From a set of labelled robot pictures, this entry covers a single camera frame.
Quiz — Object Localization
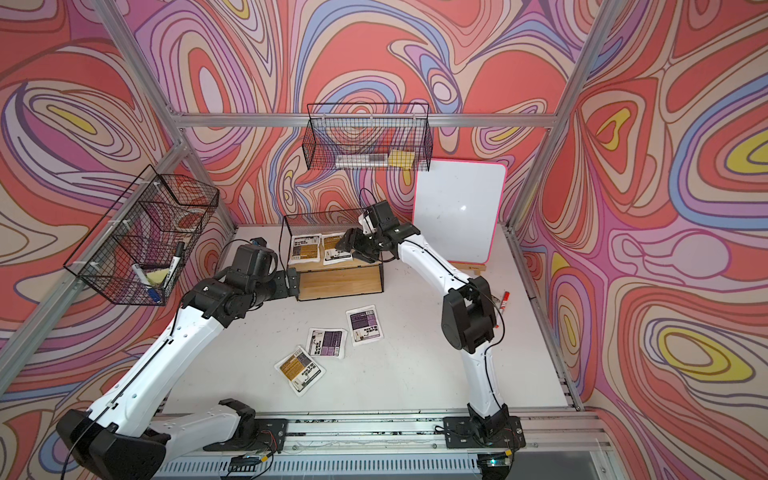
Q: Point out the yellow sponge in basket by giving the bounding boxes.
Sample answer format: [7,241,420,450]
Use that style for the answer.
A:
[146,268,169,288]
[387,149,416,170]

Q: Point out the wall wire basket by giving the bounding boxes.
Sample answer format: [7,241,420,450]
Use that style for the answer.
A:
[302,101,433,171]
[64,166,219,306]

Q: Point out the pink-framed whiteboard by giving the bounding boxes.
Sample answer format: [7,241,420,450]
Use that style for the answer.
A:
[413,159,506,264]

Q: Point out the small wooden easel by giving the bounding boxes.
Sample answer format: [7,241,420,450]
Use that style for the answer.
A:
[452,262,486,277]

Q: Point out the blue-capped marker in basket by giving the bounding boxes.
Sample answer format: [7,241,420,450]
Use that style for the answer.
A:
[132,263,162,304]

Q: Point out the purple coffee bag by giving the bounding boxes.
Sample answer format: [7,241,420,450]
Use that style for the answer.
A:
[346,305,384,346]
[306,328,347,359]

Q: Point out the left wall wire basket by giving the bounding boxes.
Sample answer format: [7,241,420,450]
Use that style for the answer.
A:
[64,166,219,306]

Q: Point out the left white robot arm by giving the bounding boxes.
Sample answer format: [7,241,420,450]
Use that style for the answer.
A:
[56,237,287,479]

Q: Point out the black marker in left basket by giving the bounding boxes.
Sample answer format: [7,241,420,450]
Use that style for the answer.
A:
[163,241,185,288]

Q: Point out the yellow sponge in back basket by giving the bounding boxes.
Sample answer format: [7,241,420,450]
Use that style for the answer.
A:
[387,149,416,170]

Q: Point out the red whiteboard marker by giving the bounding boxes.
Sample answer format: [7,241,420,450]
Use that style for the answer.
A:
[499,291,510,312]

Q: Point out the yellow sponge in left basket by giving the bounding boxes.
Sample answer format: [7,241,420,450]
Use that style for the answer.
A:
[146,268,169,288]

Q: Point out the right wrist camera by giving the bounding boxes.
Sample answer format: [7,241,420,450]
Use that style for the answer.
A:
[358,211,375,235]

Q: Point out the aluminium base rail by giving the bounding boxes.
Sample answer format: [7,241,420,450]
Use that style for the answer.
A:
[154,410,627,479]

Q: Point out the two-tier wooden wire shelf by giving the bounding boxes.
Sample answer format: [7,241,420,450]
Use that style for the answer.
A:
[278,208,384,301]

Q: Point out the back wall wire basket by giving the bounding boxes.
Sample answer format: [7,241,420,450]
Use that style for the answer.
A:
[302,101,433,171]

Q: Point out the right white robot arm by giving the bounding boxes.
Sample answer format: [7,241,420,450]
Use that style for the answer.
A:
[337,201,525,454]

